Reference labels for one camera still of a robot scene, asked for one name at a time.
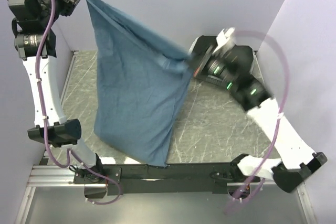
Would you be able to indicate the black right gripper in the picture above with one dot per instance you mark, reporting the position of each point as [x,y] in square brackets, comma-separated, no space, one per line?
[198,63]

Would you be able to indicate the blue fabric pillowcase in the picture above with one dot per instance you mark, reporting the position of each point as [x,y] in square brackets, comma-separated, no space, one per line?
[142,81]

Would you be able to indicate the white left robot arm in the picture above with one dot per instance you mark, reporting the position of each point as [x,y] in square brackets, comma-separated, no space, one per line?
[35,43]

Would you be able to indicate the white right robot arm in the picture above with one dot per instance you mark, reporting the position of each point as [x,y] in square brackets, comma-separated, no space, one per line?
[289,160]

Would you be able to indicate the black cloth in basket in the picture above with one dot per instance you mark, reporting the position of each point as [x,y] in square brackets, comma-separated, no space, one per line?
[227,63]

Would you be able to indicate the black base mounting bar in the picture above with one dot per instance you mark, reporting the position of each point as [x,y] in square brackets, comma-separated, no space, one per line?
[175,178]

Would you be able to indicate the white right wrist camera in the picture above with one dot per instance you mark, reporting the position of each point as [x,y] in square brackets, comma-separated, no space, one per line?
[227,35]

